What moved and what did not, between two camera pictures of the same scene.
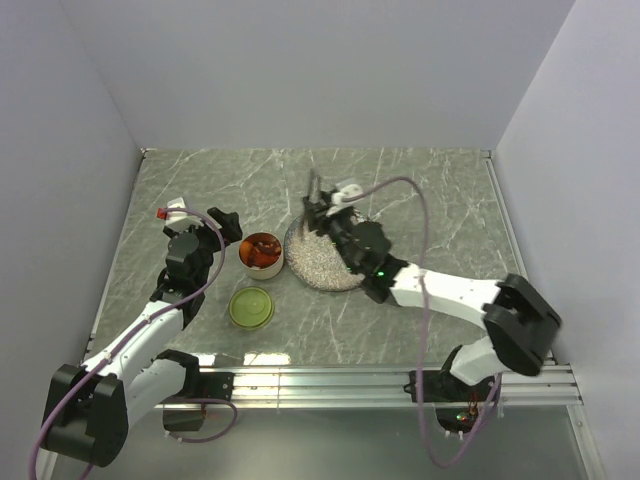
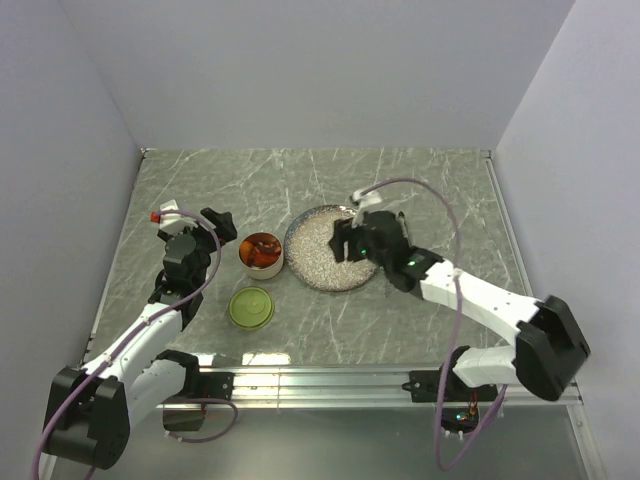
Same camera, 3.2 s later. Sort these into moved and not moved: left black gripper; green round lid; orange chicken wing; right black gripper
Moved: right black gripper
Not moved: orange chicken wing; green round lid; left black gripper
